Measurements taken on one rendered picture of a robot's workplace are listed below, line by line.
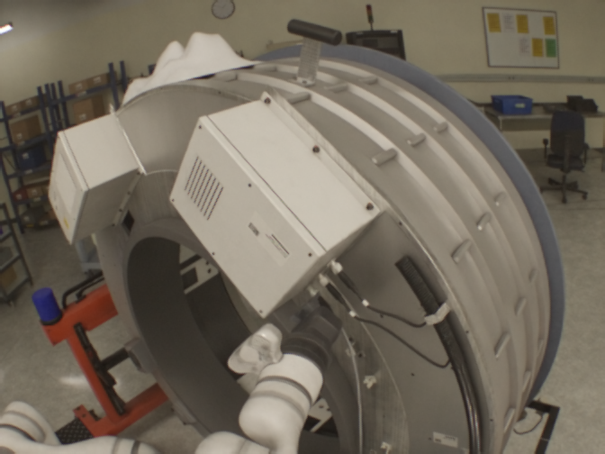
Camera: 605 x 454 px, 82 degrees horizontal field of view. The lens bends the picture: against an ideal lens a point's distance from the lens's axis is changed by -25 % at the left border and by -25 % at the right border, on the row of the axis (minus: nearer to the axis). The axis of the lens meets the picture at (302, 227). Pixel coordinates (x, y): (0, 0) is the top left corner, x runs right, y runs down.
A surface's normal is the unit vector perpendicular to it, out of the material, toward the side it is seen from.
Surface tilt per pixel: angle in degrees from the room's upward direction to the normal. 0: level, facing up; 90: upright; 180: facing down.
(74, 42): 90
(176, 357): 65
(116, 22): 90
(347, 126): 31
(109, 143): 55
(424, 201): 44
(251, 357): 91
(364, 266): 90
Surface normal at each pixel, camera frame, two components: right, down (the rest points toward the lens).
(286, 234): -0.63, 0.39
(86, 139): 0.55, -0.38
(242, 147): 0.43, -0.55
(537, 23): 0.00, 0.40
